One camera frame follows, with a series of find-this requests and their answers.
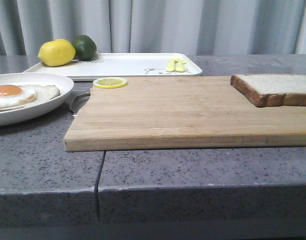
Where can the white round plate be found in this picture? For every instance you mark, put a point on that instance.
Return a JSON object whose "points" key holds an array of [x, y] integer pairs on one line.
{"points": [[63, 83]]}

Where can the white bread slice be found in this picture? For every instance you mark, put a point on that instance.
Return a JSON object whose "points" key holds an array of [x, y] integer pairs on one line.
{"points": [[266, 90]]}

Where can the white bear tray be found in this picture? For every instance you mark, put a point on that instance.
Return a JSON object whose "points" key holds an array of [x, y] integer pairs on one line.
{"points": [[119, 64]]}

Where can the wooden cutting board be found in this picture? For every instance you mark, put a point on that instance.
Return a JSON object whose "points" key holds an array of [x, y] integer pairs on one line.
{"points": [[181, 112]]}

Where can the light green plastic fork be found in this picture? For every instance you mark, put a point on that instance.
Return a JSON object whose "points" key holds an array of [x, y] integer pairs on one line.
{"points": [[171, 66]]}

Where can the light green plastic knife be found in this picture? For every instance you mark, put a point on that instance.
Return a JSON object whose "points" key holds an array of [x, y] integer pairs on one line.
{"points": [[179, 65]]}

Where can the yellow lemon slice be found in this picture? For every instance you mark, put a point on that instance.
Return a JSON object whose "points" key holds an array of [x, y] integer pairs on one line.
{"points": [[110, 82]]}

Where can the green lime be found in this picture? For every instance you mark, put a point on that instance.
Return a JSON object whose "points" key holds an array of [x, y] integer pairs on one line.
{"points": [[85, 47]]}

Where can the fried egg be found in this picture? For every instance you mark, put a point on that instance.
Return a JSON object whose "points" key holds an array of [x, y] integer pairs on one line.
{"points": [[14, 95]]}

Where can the grey curtain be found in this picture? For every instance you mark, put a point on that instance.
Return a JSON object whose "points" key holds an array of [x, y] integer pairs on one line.
{"points": [[190, 27]]}

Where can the metal cutting board handle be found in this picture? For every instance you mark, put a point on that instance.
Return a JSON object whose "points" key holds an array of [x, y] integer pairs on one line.
{"points": [[73, 106]]}

